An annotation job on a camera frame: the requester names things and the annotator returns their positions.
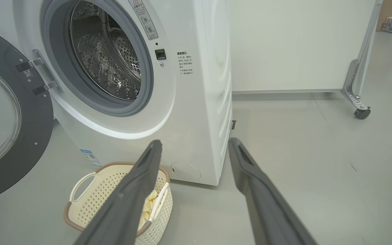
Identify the washing machine drum opening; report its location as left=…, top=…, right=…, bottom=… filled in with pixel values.
left=68, top=0, right=142, bottom=101

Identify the white partition panel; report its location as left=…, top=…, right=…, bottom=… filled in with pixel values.
left=228, top=0, right=383, bottom=94

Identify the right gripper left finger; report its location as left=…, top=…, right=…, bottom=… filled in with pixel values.
left=73, top=140, right=163, bottom=245

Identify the cream white garment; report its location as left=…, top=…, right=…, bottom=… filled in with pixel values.
left=138, top=190, right=159, bottom=230

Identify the cream perforated laundry basket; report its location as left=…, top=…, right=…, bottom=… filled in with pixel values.
left=63, top=162, right=174, bottom=245

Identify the white warning sticker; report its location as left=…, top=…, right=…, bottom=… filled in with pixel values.
left=129, top=0, right=159, bottom=40

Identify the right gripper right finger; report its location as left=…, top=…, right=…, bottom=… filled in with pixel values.
left=228, top=137, right=319, bottom=245

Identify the metal door hinge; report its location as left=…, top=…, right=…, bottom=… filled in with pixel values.
left=16, top=48, right=64, bottom=96

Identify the blue energy label sticker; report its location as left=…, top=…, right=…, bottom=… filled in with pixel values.
left=80, top=149, right=102, bottom=168

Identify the grey metal stand leg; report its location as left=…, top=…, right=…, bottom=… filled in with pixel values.
left=341, top=59, right=371, bottom=111

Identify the round white filter cover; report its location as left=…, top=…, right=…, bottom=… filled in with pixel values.
left=170, top=161, right=202, bottom=181

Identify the washing machine door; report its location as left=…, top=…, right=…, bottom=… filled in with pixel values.
left=0, top=23, right=54, bottom=205

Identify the black caster wheel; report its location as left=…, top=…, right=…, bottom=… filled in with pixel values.
left=354, top=107, right=371, bottom=120

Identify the white front-load washing machine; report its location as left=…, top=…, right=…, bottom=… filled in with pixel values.
left=0, top=0, right=233, bottom=186

